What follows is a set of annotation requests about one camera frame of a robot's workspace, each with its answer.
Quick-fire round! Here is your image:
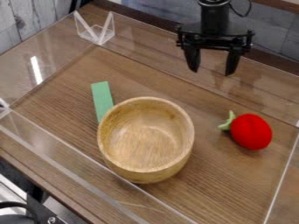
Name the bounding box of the green flat stick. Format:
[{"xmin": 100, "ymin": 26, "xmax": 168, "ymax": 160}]
[{"xmin": 90, "ymin": 81, "xmax": 114, "ymax": 121}]

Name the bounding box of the black cable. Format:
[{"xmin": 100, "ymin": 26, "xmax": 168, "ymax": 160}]
[{"xmin": 0, "ymin": 200, "xmax": 36, "ymax": 224}]

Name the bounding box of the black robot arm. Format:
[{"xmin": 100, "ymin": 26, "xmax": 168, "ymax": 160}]
[{"xmin": 176, "ymin": 0, "xmax": 255, "ymax": 76}]

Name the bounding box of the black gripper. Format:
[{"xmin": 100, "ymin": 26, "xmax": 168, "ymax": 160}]
[{"xmin": 176, "ymin": 3, "xmax": 255, "ymax": 75}]

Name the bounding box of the red toy strawberry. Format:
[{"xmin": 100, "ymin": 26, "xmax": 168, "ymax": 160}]
[{"xmin": 219, "ymin": 110, "xmax": 273, "ymax": 151}]

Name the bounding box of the black metal stand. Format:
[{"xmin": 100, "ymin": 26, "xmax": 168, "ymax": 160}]
[{"xmin": 26, "ymin": 186, "xmax": 68, "ymax": 224}]

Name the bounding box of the brown wooden bowl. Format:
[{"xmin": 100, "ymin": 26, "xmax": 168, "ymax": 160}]
[{"xmin": 97, "ymin": 97, "xmax": 195, "ymax": 184}]

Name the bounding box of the clear acrylic corner bracket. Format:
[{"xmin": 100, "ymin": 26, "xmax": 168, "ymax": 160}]
[{"xmin": 73, "ymin": 11, "xmax": 116, "ymax": 46}]

